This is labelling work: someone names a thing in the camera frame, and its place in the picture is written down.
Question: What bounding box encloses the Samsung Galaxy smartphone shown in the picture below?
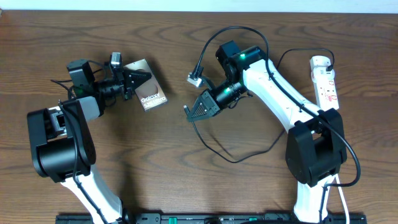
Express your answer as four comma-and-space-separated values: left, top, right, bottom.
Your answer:
124, 59, 168, 111

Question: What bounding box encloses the black charger cable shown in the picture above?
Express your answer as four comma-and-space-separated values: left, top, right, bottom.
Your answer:
183, 47, 335, 164

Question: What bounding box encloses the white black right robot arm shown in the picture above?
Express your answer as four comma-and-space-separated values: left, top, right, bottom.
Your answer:
185, 40, 347, 223

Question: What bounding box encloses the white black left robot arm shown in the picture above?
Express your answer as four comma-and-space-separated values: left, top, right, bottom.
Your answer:
27, 54, 153, 223

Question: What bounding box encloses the white power strip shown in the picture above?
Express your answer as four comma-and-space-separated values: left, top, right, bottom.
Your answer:
310, 55, 339, 111

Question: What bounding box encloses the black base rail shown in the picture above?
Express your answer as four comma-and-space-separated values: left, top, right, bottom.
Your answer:
55, 212, 368, 224

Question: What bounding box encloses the white power strip cord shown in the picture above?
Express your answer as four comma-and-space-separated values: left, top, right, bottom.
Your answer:
334, 174, 351, 224

